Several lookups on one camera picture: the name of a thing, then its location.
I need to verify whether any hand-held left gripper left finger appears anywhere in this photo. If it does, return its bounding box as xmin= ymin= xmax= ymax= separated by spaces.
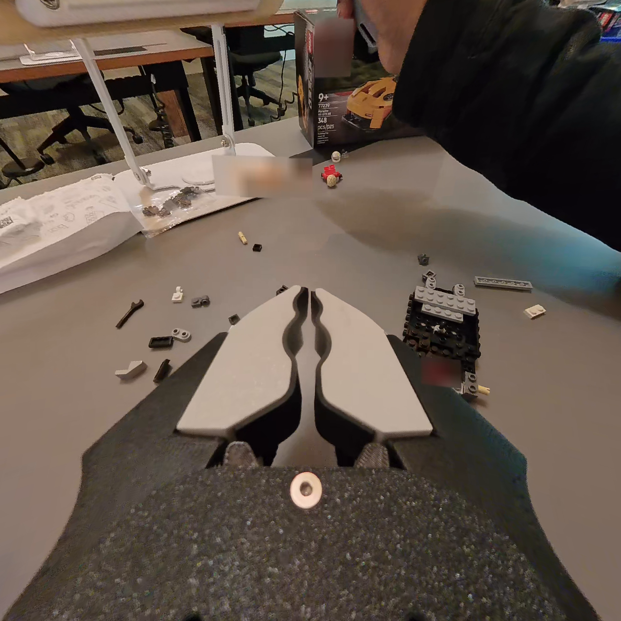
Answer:
xmin=176 ymin=285 xmax=310 ymax=467

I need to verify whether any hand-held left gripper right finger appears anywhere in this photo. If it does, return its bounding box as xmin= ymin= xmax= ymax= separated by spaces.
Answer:
xmin=310 ymin=288 xmax=434 ymax=466

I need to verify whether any black toy brick car chassis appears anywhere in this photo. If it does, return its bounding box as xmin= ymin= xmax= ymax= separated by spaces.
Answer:
xmin=403 ymin=283 xmax=491 ymax=401

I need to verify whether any person's right forearm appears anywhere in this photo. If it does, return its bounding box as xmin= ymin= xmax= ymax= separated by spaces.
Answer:
xmin=388 ymin=0 xmax=621 ymax=253

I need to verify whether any grey desk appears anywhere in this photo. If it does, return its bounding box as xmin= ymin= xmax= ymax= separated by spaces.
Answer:
xmin=0 ymin=114 xmax=621 ymax=621

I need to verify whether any person's right hand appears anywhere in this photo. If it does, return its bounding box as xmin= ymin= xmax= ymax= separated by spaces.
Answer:
xmin=369 ymin=0 xmax=431 ymax=74

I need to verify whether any black toy set box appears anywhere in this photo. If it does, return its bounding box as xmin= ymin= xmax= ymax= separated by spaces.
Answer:
xmin=293 ymin=9 xmax=428 ymax=152

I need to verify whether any black office chair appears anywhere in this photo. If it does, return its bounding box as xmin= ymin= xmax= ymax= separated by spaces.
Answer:
xmin=0 ymin=80 xmax=144 ymax=166
xmin=228 ymin=27 xmax=292 ymax=128

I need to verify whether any black toy wrench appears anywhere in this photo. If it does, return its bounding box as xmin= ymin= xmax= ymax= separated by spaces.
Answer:
xmin=115 ymin=299 xmax=145 ymax=329

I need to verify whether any long grey brick plate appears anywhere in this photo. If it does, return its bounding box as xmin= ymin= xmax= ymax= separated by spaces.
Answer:
xmin=474 ymin=276 xmax=533 ymax=292

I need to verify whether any clear bag of dark bricks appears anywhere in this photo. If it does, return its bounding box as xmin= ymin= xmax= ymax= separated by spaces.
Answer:
xmin=141 ymin=184 xmax=207 ymax=219

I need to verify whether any white printed paper bag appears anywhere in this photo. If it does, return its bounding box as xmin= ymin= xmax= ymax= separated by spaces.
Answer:
xmin=0 ymin=174 xmax=144 ymax=295

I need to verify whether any white book stand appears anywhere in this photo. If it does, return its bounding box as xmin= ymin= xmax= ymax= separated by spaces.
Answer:
xmin=15 ymin=0 xmax=287 ymax=192

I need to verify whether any brown background table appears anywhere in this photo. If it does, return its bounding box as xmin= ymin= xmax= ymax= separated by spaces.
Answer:
xmin=0 ymin=10 xmax=298 ymax=144

